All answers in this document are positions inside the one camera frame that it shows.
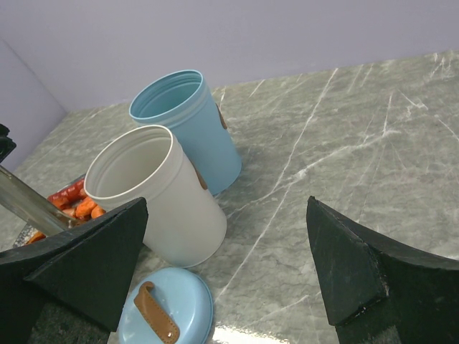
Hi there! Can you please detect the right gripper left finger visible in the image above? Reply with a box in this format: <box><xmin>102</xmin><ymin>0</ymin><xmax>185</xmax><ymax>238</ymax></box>
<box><xmin>1</xmin><ymin>197</ymin><xmax>148</xmax><ymax>343</ymax></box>

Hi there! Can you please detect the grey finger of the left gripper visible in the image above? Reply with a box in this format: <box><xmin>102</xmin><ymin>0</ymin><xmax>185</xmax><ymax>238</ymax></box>
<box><xmin>1</xmin><ymin>166</ymin><xmax>77</xmax><ymax>237</ymax></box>

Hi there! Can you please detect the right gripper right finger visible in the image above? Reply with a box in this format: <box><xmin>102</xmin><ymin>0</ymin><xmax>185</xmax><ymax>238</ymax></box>
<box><xmin>306</xmin><ymin>196</ymin><xmax>458</xmax><ymax>343</ymax></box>

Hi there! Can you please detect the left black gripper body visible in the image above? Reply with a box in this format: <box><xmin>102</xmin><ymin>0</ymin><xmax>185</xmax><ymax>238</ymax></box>
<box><xmin>0</xmin><ymin>124</ymin><xmax>16</xmax><ymax>161</ymax></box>

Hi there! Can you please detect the speckled grey plate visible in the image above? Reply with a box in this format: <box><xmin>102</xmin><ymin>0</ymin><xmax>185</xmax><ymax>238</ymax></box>
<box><xmin>12</xmin><ymin>174</ymin><xmax>85</xmax><ymax>248</ymax></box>

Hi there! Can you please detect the red sausage toy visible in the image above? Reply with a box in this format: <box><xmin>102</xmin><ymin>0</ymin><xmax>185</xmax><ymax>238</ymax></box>
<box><xmin>47</xmin><ymin>178</ymin><xmax>86</xmax><ymax>210</ymax></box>

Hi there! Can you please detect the orange carrot toy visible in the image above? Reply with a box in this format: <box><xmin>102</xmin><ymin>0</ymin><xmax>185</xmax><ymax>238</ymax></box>
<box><xmin>75</xmin><ymin>196</ymin><xmax>105</xmax><ymax>221</ymax></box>

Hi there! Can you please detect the white cylindrical container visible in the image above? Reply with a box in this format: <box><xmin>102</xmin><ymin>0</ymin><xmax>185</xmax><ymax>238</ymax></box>
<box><xmin>84</xmin><ymin>125</ymin><xmax>227</xmax><ymax>267</ymax></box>

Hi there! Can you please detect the blue cylindrical container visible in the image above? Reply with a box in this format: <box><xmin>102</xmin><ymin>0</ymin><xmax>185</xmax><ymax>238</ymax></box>
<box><xmin>129</xmin><ymin>70</ymin><xmax>242</xmax><ymax>195</ymax></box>

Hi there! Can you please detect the blue lid brown handle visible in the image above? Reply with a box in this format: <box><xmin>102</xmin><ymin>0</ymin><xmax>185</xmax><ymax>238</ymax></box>
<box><xmin>118</xmin><ymin>267</ymin><xmax>214</xmax><ymax>343</ymax></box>

